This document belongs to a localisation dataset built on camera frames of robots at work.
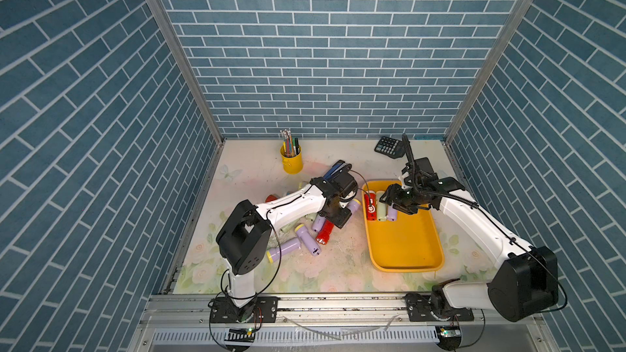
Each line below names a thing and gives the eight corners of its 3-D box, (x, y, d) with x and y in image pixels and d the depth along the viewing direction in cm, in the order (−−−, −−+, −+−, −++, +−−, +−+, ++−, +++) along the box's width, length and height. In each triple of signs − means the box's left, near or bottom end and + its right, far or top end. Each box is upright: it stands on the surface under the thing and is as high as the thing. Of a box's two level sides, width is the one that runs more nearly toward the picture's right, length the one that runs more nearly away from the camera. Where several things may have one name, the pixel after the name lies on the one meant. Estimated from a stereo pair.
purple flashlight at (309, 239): (314, 258, 85) (313, 255, 83) (295, 230, 91) (294, 227, 89) (322, 252, 86) (322, 249, 84) (303, 225, 93) (302, 222, 90)
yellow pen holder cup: (281, 174, 109) (278, 160, 101) (283, 160, 114) (281, 146, 107) (302, 174, 109) (300, 160, 101) (303, 160, 114) (301, 146, 107)
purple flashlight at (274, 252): (269, 263, 84) (268, 260, 81) (266, 254, 86) (264, 251, 83) (301, 247, 88) (300, 243, 85) (297, 239, 90) (296, 234, 87)
